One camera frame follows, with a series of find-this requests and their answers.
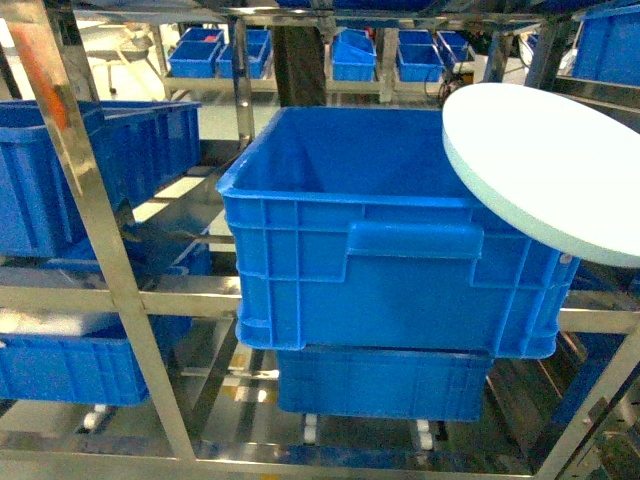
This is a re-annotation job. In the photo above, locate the light blue oval tray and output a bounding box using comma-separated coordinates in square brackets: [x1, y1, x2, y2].
[442, 83, 639, 268]

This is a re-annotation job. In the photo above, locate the small blue bin far right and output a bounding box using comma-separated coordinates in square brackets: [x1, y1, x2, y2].
[397, 30, 444, 83]

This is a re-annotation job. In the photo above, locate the blue crate shelf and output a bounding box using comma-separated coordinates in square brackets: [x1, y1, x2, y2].
[0, 239, 213, 407]
[572, 2, 639, 87]
[1, 100, 201, 258]

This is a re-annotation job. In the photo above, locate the small blue bin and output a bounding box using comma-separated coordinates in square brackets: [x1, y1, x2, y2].
[169, 27, 225, 78]
[332, 29, 376, 82]
[397, 30, 444, 83]

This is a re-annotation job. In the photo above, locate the blue crate top right shelf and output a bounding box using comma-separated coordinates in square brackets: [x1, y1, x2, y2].
[572, 2, 639, 87]

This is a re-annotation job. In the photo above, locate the large blue crate on shelf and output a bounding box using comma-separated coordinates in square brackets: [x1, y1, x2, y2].
[217, 107, 579, 359]

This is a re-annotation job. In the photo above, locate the small blue bin far centre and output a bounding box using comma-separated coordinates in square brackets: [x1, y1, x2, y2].
[332, 29, 376, 82]

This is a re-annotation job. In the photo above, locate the blue crate left lower shelf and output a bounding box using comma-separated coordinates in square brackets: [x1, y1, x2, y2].
[0, 239, 213, 407]

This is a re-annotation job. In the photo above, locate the stainless steel shelf rack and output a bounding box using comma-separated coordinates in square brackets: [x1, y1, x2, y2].
[1, 1, 639, 479]

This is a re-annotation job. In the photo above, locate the small blue bin far left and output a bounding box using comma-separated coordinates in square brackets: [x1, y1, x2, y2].
[169, 27, 225, 78]

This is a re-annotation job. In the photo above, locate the blue crate under large crate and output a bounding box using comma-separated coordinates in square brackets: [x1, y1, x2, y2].
[276, 346, 494, 422]

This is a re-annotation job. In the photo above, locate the blue crate left upper shelf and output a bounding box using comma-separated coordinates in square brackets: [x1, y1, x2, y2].
[1, 100, 201, 258]

